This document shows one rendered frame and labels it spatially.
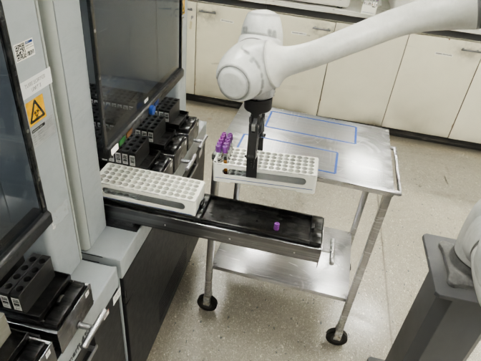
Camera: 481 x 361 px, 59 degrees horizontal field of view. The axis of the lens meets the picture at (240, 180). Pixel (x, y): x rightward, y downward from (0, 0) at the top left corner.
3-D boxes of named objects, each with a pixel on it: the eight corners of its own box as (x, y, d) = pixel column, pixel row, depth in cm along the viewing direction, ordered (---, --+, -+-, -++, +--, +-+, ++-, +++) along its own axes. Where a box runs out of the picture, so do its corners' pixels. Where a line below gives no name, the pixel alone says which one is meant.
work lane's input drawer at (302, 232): (81, 218, 124) (77, 193, 119) (103, 191, 135) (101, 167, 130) (333, 272, 115) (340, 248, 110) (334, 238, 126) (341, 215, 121)
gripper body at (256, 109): (270, 102, 109) (268, 135, 114) (274, 89, 116) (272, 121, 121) (241, 99, 110) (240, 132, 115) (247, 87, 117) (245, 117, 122)
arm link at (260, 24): (245, 64, 115) (230, 82, 104) (247, 3, 106) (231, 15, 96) (284, 69, 112) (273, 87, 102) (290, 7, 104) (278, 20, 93)
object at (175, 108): (175, 112, 165) (175, 97, 162) (180, 112, 165) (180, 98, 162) (164, 125, 156) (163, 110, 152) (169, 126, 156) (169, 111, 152)
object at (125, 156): (137, 149, 141) (136, 133, 137) (143, 150, 141) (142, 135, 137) (122, 167, 131) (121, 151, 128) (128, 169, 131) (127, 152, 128)
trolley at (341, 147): (195, 309, 190) (202, 152, 143) (224, 241, 227) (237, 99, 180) (346, 350, 180) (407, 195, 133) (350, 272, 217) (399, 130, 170)
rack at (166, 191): (93, 198, 121) (91, 180, 117) (109, 179, 129) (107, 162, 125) (195, 219, 117) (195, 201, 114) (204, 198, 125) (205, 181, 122)
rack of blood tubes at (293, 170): (212, 180, 125) (212, 162, 121) (220, 162, 133) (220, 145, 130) (314, 194, 121) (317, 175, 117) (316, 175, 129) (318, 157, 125)
